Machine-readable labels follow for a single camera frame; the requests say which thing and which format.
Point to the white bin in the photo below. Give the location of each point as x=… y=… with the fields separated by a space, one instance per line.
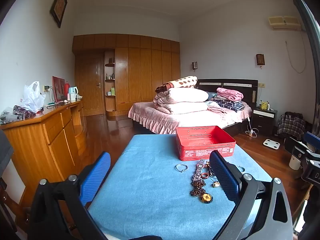
x=295 y=162

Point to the wall socket with charger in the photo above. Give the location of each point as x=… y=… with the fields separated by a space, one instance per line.
x=47 y=88

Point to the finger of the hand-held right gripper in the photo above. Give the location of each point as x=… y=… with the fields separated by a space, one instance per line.
x=312 y=141
x=297 y=146

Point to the wooden door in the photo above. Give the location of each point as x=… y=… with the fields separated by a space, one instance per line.
x=88 y=87

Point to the wooden dresser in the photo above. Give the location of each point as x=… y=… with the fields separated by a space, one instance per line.
x=37 y=140

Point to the plaid folded clothes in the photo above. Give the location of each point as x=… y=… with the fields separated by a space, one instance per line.
x=231 y=104

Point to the red tin box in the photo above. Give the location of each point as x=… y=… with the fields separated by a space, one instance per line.
x=200 y=152

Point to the yellow plush toy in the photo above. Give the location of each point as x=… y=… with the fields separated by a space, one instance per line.
x=264 y=105

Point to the white plastic bag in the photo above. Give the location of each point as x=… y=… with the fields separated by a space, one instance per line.
x=32 y=97

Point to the wall air conditioner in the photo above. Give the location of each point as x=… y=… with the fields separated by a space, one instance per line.
x=283 y=23

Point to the wooden wardrobe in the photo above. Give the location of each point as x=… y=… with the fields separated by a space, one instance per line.
x=145 y=75

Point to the brown wall lamp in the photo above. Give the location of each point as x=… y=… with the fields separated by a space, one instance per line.
x=260 y=59

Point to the red picture frame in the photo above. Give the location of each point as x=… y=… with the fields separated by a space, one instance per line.
x=58 y=88

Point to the red thermos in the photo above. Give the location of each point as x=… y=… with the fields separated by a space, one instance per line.
x=67 y=88

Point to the pink folded blanket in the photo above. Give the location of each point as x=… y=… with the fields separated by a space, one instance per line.
x=230 y=93

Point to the spotted folded blanket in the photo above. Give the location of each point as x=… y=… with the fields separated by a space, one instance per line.
x=182 y=82

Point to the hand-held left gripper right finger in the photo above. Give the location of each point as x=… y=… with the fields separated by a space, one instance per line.
x=223 y=177

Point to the small wall lamp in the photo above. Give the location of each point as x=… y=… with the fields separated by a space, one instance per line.
x=194 y=65

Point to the silver metal wristwatch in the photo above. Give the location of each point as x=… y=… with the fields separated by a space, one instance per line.
x=200 y=166

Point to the bed with pink bedspread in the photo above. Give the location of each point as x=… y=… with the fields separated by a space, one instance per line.
x=160 y=115

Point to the blue table cloth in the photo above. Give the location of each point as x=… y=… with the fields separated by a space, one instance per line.
x=150 y=180

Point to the white electric kettle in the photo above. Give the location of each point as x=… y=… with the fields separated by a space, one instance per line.
x=73 y=93

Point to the white bathroom scale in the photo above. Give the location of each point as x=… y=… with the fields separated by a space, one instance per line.
x=271 y=143

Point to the plaid bag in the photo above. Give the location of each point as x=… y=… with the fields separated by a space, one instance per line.
x=291 y=126

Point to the framed wall picture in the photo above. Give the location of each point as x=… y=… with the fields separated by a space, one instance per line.
x=58 y=5

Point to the dark nightstand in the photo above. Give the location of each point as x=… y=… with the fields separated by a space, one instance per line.
x=263 y=121

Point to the dark patterned cloth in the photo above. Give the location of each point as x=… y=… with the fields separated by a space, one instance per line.
x=23 y=111

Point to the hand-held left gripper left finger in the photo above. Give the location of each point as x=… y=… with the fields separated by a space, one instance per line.
x=96 y=177

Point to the pink folded quilt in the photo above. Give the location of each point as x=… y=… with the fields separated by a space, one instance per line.
x=185 y=108
x=185 y=95

